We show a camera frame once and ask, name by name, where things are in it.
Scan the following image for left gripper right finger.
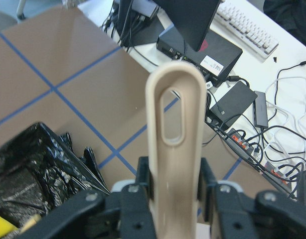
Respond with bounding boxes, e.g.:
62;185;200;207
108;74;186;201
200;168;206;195
199;158;306;239

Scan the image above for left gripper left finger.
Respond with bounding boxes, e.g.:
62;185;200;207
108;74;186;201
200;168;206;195
18;156;157;239

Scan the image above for beige plastic dustpan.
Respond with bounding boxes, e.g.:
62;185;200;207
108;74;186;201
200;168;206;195
145;61;206;239

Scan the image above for yellow-green sponge wedge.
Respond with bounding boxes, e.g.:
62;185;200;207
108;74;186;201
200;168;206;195
0;217;17;235

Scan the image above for pink bin with black bag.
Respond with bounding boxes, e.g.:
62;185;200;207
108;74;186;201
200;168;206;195
0;122;110;228

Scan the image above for power strip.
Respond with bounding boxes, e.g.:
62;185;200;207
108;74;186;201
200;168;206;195
223;129;292;194

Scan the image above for grey usb hub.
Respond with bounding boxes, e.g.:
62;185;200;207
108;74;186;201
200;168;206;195
253;91;268;129

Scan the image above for black power brick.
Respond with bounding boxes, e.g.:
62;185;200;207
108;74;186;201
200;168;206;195
205;82;257;130

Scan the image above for black dock box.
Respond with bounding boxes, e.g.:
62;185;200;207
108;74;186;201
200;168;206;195
156;26;243;87

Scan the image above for white keyboard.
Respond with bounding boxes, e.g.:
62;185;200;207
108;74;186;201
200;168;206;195
214;1;279;59

